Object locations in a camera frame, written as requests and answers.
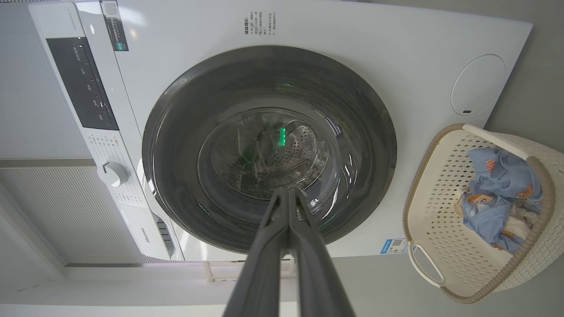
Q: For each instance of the blue cartoon garment white lining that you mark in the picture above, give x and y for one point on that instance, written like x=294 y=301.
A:
x=487 y=218

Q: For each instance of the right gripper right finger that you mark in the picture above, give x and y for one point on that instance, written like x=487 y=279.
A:
x=315 y=264

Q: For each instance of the white front-load washing machine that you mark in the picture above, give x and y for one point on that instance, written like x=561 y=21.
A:
x=396 y=44

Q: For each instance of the cream perforated laundry basket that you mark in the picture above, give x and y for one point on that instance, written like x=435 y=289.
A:
x=440 y=246

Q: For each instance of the round white filter cover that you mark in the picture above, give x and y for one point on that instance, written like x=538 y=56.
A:
x=478 y=85

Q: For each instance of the white detergent drawer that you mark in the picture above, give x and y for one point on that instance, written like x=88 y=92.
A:
x=145 y=233

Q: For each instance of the dark QR code label sticker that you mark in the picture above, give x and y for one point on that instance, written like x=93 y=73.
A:
x=114 y=26

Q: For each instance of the blue energy label sticker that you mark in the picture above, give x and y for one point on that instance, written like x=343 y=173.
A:
x=393 y=246

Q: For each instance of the black washing machine control panel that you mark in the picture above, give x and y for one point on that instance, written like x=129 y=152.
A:
x=83 y=83

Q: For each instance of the blue cartoon print garment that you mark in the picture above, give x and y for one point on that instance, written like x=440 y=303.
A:
x=506 y=174

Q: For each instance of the dark round glass washer door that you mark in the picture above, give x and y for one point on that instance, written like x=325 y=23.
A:
x=185 y=132

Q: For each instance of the white control knob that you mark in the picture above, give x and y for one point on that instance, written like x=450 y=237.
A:
x=113 y=173

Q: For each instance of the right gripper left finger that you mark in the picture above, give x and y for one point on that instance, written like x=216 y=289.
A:
x=264 y=264

